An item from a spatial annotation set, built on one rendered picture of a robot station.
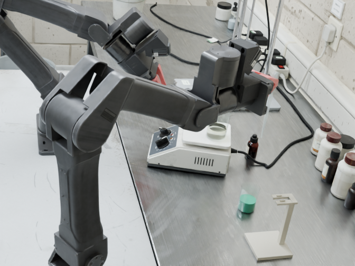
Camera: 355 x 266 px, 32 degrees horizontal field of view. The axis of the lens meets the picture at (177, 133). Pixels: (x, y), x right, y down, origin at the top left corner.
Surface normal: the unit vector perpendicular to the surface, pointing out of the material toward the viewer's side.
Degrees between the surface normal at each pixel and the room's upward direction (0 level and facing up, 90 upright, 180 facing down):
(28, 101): 0
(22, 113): 0
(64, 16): 85
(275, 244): 0
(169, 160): 90
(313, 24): 90
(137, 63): 97
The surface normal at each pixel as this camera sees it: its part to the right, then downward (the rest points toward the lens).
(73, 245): -0.72, 0.35
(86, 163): 0.63, 0.61
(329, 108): -0.97, 0.01
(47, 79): 0.04, 0.32
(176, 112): 0.54, 0.44
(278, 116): 0.12, -0.86
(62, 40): 0.22, 0.50
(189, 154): -0.07, 0.48
